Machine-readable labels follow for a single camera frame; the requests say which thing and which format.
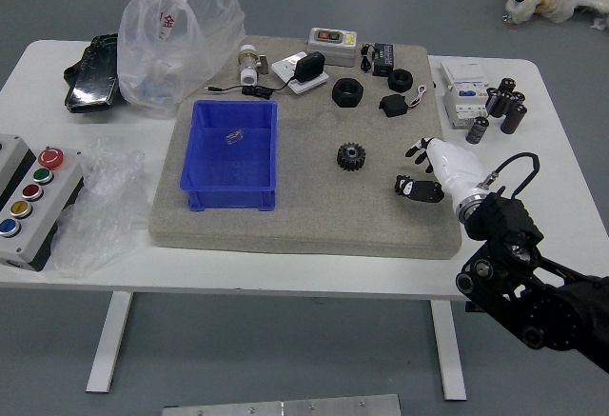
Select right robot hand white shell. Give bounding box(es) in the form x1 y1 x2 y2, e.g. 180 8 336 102
394 136 486 208

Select large black gear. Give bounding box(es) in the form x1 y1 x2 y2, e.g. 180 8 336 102
337 143 367 173

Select small black hex nut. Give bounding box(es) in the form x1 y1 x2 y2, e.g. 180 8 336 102
387 69 413 92

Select big black hex nut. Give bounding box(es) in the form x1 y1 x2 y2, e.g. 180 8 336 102
331 77 365 109

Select blue plastic box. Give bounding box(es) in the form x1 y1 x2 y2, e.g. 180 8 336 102
179 99 279 212

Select grey control box coloured buttons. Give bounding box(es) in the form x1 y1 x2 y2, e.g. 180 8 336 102
0 133 86 272

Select white circuit breaker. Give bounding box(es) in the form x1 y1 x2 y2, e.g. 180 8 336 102
438 59 491 130

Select grey-brown foam mat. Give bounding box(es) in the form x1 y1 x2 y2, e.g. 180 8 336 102
148 34 463 260

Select white table leg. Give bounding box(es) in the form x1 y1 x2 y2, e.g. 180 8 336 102
430 299 468 402
85 290 133 393

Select brass valve white pipe ends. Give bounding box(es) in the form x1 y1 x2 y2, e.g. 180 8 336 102
236 44 270 87

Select grey metal plate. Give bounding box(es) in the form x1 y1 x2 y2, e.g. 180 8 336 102
161 393 402 416

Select large clear plastic bag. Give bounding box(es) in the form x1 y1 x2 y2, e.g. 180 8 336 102
116 0 247 117

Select crumpled clear plastic wrap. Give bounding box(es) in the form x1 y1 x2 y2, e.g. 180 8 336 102
49 135 148 278

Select black plastic tray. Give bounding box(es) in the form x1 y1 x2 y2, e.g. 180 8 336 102
64 32 120 115

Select black module with red-white wire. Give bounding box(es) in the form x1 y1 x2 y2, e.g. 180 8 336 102
378 85 428 120

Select black terminal module with cable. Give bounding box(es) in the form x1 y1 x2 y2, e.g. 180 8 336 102
360 42 400 78

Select grey switch box two buttons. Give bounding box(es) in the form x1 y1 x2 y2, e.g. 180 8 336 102
306 27 359 68

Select black power adapter with cord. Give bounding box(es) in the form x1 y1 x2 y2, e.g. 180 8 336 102
204 50 327 101

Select white wall socket plate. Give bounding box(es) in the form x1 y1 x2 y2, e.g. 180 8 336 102
271 51 330 96

